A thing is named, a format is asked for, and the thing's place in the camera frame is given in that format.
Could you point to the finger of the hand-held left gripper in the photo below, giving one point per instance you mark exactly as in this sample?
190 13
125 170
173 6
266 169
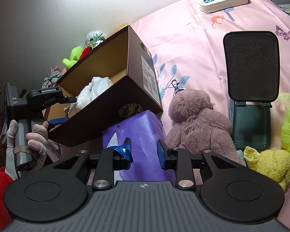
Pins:
58 121
46 96

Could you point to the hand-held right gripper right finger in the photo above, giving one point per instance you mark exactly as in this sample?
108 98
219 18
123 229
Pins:
161 155

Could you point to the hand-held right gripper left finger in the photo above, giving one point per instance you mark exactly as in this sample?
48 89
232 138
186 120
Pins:
127 151

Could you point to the purple plastic pack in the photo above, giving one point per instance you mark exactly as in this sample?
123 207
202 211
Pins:
142 135

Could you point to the brown cardboard box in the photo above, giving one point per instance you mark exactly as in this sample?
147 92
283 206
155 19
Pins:
106 116

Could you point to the white fluffy cloth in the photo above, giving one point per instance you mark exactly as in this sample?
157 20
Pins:
94 89

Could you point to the person's left hand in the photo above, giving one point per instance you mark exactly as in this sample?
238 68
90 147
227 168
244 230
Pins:
37 145

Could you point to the pink plush bear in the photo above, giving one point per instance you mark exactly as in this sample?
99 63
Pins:
198 128

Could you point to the green plush toy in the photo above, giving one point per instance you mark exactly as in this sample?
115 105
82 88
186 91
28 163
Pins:
72 56

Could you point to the red plush toy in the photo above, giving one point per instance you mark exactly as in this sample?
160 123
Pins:
85 52

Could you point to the white fluffy plush toy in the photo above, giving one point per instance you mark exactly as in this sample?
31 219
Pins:
95 37

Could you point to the pink floral bed sheet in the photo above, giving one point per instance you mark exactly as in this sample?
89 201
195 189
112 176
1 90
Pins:
190 53

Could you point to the yellow towel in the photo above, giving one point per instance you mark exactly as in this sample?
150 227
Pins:
270 164

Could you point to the dark green folding stand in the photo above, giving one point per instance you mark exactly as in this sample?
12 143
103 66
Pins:
252 65

